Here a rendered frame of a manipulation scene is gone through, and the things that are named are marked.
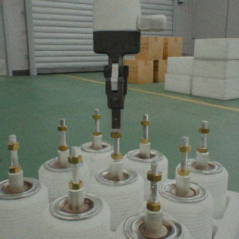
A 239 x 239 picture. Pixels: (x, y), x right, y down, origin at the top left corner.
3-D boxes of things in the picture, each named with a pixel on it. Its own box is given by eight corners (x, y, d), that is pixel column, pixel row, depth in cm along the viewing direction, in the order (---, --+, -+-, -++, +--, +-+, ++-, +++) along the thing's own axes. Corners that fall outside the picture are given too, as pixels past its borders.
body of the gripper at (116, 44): (96, 28, 52) (96, 84, 55) (88, 25, 44) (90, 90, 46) (140, 28, 52) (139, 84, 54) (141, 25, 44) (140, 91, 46)
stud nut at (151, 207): (143, 207, 38) (143, 201, 38) (151, 202, 39) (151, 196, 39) (156, 213, 37) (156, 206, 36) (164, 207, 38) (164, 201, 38)
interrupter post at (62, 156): (56, 165, 60) (55, 149, 60) (68, 162, 61) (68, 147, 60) (59, 169, 58) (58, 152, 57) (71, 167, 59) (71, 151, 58)
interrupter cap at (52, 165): (40, 162, 62) (40, 159, 61) (77, 157, 65) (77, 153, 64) (48, 176, 55) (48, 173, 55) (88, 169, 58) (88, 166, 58)
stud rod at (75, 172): (74, 195, 44) (73, 145, 43) (80, 196, 44) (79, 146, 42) (71, 198, 43) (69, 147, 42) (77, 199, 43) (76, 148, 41)
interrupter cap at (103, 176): (146, 177, 54) (146, 174, 54) (117, 192, 49) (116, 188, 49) (116, 166, 59) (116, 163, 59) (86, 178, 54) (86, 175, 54)
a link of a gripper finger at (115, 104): (111, 97, 50) (111, 127, 51) (110, 100, 47) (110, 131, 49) (121, 97, 50) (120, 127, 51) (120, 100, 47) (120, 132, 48)
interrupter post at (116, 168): (126, 178, 54) (126, 160, 53) (116, 182, 52) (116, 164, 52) (116, 174, 56) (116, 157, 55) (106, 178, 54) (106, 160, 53)
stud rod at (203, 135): (206, 160, 58) (208, 121, 56) (201, 160, 58) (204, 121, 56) (202, 158, 59) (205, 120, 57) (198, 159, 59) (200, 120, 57)
